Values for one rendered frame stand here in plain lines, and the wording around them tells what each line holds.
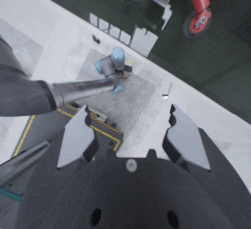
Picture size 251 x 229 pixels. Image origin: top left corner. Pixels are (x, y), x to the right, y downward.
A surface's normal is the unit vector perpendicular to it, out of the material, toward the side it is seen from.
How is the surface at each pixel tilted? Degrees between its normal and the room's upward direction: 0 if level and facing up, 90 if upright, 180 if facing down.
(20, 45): 0
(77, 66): 0
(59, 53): 8
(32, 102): 55
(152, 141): 10
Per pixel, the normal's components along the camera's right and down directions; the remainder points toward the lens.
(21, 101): 0.78, 0.25
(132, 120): 0.03, 0.10
